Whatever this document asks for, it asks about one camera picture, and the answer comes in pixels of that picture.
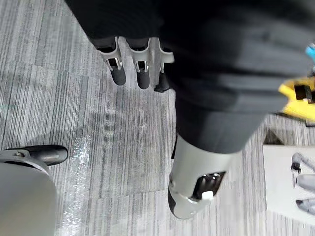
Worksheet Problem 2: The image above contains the black plastic housing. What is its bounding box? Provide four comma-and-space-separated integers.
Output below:
294, 84, 315, 103

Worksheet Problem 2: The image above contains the yellow shelf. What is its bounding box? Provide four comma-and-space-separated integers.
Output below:
278, 77, 315, 123

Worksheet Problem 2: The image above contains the dark robot foot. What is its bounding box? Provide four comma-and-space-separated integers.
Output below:
6, 145, 69, 166

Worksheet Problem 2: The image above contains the silver robot leg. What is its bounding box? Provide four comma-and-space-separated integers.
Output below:
0, 149, 59, 236

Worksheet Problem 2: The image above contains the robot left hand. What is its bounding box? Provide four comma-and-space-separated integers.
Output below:
65, 0, 315, 220

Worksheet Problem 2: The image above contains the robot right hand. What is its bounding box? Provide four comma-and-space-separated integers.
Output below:
291, 152, 315, 214

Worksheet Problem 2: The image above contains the blue object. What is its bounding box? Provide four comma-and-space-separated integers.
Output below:
305, 42, 315, 66

